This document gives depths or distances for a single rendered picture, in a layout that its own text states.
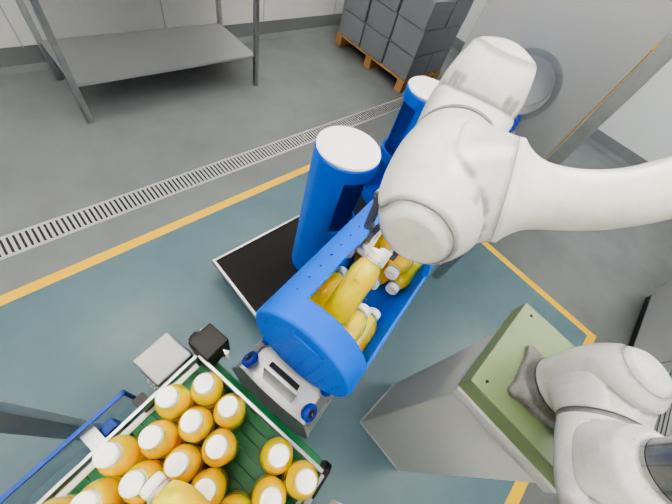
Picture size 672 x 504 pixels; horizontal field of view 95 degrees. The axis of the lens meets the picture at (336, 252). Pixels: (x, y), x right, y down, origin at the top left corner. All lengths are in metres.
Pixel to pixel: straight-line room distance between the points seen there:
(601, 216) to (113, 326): 2.03
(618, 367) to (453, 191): 0.67
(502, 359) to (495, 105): 0.75
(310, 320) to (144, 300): 1.55
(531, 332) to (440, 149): 0.90
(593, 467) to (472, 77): 0.68
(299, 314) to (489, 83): 0.49
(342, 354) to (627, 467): 0.50
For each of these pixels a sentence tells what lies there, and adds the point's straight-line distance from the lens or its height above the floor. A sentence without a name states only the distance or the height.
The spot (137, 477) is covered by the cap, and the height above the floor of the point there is 1.09.
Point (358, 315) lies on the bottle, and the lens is 0.78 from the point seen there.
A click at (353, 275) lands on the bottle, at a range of 0.69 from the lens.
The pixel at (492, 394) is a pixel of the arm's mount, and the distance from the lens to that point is 0.97.
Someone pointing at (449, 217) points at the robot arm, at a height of 1.65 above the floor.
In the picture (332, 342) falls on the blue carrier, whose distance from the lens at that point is 0.63.
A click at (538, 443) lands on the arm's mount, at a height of 1.06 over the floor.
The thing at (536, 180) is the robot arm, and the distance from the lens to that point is 0.32.
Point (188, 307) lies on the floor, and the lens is 2.01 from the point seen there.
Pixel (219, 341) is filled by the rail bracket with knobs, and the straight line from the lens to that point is 0.86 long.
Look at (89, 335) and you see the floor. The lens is 2.09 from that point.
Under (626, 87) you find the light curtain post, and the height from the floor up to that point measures 1.47.
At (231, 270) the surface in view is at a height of 0.15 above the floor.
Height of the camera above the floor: 1.82
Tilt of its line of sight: 54 degrees down
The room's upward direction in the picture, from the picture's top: 23 degrees clockwise
